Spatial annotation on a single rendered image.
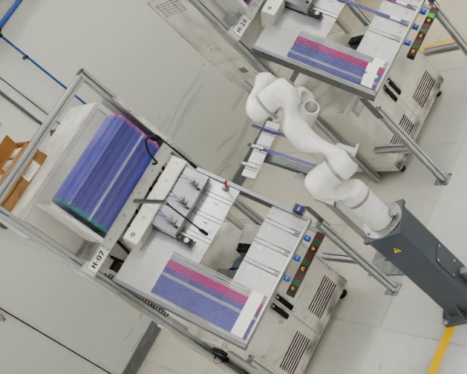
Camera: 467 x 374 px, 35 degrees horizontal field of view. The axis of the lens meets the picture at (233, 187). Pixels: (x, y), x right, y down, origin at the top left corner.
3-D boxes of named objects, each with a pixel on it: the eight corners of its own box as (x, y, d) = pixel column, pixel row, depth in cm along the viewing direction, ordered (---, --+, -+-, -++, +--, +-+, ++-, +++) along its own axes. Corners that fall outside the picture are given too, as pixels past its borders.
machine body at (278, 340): (354, 286, 411) (283, 226, 382) (300, 400, 389) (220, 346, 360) (282, 274, 465) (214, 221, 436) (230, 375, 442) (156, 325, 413)
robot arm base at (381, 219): (404, 197, 317) (379, 173, 308) (399, 233, 305) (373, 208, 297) (367, 209, 329) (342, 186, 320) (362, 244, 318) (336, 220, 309)
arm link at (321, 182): (373, 196, 301) (337, 162, 290) (338, 222, 307) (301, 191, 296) (365, 180, 311) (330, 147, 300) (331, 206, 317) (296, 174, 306)
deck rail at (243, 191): (311, 222, 357) (312, 217, 352) (309, 225, 357) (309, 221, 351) (185, 165, 376) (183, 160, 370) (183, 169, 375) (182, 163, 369)
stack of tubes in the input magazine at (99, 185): (160, 145, 356) (119, 111, 344) (106, 234, 340) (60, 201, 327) (148, 146, 367) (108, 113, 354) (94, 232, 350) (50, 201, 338)
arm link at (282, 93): (333, 188, 307) (364, 164, 302) (330, 194, 296) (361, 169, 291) (257, 96, 308) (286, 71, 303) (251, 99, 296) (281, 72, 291)
